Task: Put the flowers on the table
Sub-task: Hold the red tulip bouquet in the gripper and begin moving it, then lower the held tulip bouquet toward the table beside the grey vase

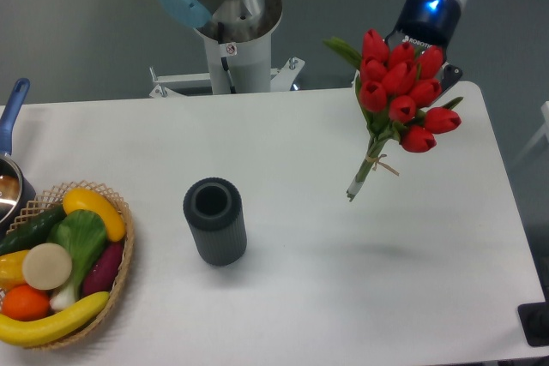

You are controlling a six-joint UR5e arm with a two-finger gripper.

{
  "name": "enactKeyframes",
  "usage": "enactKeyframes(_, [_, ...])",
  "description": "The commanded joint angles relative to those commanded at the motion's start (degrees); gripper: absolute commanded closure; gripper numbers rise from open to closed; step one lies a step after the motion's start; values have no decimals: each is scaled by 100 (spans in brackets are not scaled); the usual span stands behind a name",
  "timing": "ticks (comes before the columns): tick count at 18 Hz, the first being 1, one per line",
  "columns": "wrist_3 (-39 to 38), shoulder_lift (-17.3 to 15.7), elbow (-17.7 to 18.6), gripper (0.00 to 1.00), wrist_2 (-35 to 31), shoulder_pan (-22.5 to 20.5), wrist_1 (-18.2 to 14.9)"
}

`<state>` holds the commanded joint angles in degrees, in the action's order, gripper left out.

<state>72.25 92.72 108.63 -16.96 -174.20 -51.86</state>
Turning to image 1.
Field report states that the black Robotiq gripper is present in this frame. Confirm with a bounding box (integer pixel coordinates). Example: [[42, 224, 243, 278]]
[[385, 0, 462, 100]]

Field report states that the red tulip bouquet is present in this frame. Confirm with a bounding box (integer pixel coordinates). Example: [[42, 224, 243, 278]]
[[323, 29, 462, 201]]

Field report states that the black device at table edge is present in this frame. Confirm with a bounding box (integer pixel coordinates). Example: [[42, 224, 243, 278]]
[[517, 302, 548, 347]]

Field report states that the dark grey ribbed vase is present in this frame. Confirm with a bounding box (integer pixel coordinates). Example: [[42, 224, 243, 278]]
[[183, 177, 247, 267]]

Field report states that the green bok choy toy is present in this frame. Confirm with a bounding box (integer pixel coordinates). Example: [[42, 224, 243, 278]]
[[47, 210, 106, 312]]

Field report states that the purple sweet potato toy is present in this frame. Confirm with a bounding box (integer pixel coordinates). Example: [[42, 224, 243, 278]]
[[81, 243, 124, 297]]

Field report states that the woven wicker basket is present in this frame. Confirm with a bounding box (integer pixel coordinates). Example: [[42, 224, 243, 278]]
[[1, 181, 135, 349]]

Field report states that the green cucumber toy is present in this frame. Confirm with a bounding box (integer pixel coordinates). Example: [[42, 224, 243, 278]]
[[1, 205, 66, 255]]

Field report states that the beige round disc toy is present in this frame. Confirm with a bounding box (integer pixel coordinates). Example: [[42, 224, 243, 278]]
[[22, 243, 72, 291]]

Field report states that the yellow pepper toy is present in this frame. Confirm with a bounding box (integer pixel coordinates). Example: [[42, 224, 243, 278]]
[[0, 249, 29, 291]]

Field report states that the orange fruit toy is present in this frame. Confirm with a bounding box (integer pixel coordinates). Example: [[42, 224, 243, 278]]
[[1, 285, 50, 321]]

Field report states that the yellow banana toy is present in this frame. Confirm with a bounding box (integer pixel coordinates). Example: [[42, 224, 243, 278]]
[[1, 291, 110, 347]]

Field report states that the white chair frame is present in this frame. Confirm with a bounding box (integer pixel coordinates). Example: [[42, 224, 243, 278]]
[[515, 101, 549, 164]]

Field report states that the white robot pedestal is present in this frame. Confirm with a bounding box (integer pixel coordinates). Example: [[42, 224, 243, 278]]
[[149, 32, 305, 98]]

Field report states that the blue handled saucepan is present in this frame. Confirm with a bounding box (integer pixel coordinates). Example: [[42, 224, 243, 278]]
[[1, 78, 35, 237]]

